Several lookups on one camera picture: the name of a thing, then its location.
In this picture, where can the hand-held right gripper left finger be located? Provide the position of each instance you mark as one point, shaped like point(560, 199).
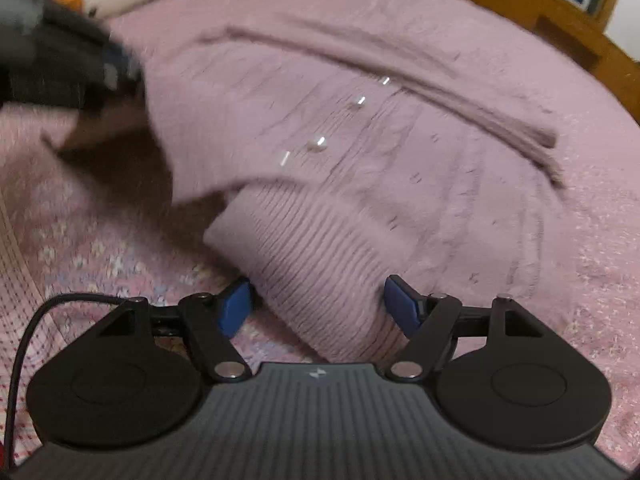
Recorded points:
point(234, 307)

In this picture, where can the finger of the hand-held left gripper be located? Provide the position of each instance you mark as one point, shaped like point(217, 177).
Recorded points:
point(122, 67)

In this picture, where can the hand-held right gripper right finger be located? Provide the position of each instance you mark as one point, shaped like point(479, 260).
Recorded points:
point(404, 305)

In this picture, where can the pink knit cardigan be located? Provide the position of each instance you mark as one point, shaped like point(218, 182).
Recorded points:
point(350, 185)

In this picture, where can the wooden cabinet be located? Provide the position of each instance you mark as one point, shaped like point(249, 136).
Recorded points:
point(560, 25)

